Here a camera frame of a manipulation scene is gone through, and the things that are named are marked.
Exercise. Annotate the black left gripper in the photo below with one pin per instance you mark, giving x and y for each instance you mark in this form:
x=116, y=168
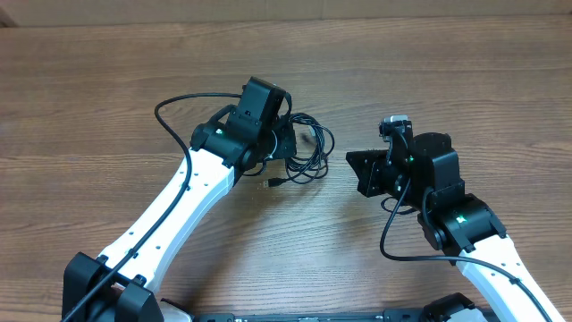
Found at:
x=288, y=147

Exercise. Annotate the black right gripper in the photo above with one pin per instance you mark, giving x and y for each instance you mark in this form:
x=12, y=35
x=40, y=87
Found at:
x=368, y=174

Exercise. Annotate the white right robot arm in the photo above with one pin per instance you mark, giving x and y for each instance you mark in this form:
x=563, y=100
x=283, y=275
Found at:
x=422, y=172

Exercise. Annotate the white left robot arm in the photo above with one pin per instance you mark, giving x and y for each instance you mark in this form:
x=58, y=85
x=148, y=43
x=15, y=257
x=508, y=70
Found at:
x=121, y=283

